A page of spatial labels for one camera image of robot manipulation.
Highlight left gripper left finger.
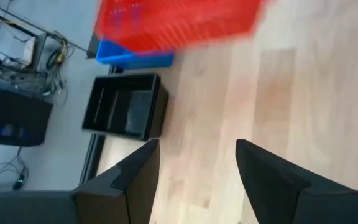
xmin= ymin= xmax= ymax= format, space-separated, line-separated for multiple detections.
xmin=71 ymin=139 xmax=161 ymax=224

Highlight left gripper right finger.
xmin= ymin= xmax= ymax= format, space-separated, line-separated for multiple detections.
xmin=235 ymin=139 xmax=358 ymax=224

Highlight black plastic basket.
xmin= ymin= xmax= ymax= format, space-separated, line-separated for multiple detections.
xmin=84 ymin=74 xmax=161 ymax=139
xmin=81 ymin=73 xmax=170 ymax=142

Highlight red plastic basket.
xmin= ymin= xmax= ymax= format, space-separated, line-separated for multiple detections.
xmin=93 ymin=0 xmax=272 ymax=53

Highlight blue plastic basket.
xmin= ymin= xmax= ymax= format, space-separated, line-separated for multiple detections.
xmin=95 ymin=37 xmax=175 ymax=70

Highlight grey metal stand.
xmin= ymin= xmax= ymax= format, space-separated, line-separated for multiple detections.
xmin=22 ymin=30 xmax=48 ymax=72

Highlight black floor cable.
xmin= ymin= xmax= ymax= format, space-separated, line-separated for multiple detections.
xmin=0 ymin=147 xmax=29 ymax=191

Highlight tangled cable bundle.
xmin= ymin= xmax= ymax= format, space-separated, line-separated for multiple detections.
xmin=44 ymin=29 xmax=73 ymax=97

